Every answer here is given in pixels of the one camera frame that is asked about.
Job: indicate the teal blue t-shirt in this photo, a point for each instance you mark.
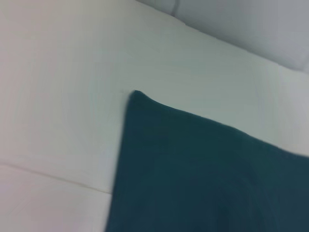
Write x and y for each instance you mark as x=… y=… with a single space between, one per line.
x=205 y=174

